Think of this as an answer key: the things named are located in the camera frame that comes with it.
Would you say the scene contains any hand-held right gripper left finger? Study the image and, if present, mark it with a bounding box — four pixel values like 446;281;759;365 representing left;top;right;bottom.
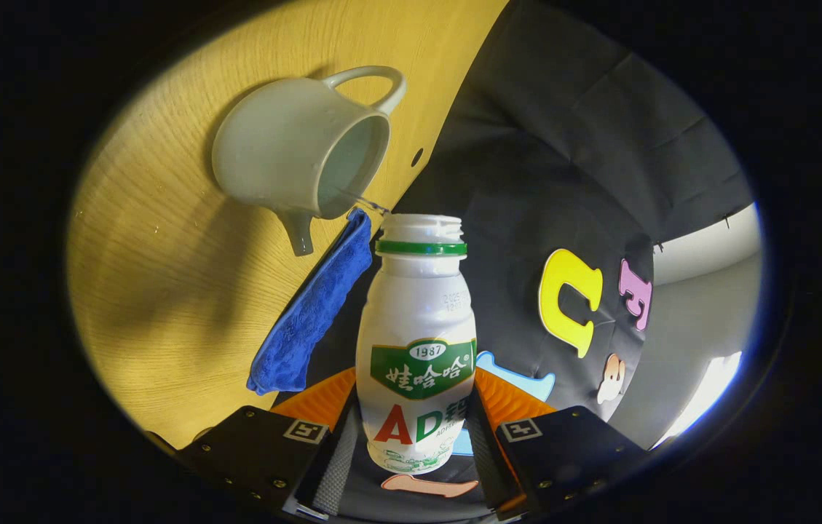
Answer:
176;368;365;522

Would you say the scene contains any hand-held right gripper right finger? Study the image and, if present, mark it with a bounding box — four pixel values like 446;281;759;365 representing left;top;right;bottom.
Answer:
465;368;652;520

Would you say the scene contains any white water bottle green label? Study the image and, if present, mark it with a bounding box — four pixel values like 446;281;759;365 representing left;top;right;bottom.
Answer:
355;213;478;476

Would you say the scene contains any white teacup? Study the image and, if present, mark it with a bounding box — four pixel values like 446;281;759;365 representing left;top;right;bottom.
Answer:
211;65;408;258

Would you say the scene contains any blue towel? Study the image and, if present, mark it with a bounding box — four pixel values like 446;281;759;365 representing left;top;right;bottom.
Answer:
246;208;374;397

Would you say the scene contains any black backdrop cloth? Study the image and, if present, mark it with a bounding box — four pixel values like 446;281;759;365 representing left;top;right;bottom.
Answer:
272;0;755;522

